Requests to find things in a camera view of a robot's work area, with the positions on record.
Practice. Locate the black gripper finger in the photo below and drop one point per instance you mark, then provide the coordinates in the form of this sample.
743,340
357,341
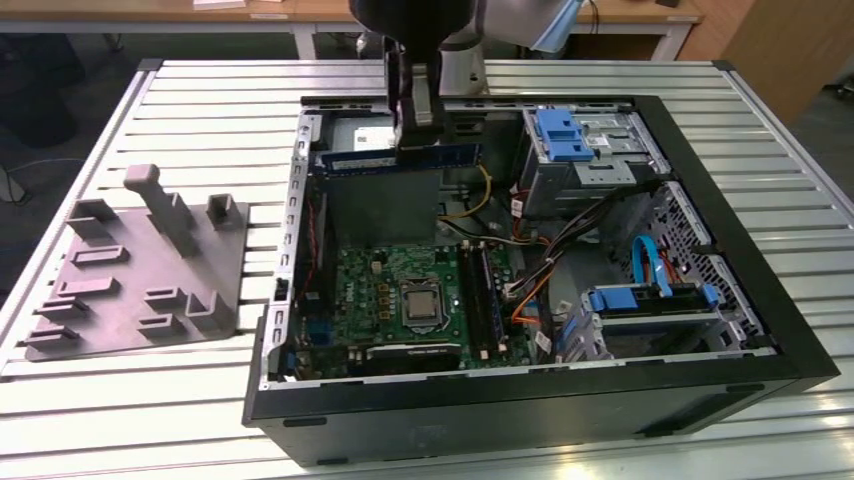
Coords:
399,90
427,135

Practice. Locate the blue RAM stick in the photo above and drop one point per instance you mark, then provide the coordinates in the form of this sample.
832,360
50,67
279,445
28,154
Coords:
454,156

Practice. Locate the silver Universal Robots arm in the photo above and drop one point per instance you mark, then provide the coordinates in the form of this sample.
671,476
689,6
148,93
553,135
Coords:
461,70

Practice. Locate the grey power supply unit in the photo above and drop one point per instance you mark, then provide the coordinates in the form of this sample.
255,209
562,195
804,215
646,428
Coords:
381,210

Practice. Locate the blue plastic drive latch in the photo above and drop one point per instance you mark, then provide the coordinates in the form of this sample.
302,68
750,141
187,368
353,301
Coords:
561,135

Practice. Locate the white paper stack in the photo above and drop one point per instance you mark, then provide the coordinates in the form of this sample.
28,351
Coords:
218,3

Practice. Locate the green motherboard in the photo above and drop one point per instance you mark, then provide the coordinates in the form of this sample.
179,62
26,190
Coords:
361,280

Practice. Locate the silver metal drive cage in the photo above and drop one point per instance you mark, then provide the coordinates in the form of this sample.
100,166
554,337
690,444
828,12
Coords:
627,175

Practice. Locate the silver CPU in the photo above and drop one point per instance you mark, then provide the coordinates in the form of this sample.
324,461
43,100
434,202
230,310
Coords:
422,306

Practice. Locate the wooden desk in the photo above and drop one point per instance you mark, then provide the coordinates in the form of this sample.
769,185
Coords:
167,15

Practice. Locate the hard disk in blue carrier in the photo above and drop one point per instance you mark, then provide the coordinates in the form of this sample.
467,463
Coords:
610,300

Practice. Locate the black graphics card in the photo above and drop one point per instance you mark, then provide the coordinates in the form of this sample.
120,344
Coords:
410,352

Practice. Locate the silver metal disk bay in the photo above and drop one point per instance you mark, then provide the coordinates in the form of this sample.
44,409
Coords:
661,320

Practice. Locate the black chair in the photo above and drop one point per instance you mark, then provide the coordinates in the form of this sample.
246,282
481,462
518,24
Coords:
40,85

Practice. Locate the brown wooden cabinet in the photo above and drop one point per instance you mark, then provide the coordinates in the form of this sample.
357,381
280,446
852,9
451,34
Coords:
781,55

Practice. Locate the grey parts rack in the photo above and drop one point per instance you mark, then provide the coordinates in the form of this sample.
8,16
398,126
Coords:
127,300

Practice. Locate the black PC case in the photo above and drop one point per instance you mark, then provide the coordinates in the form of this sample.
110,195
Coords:
467,420

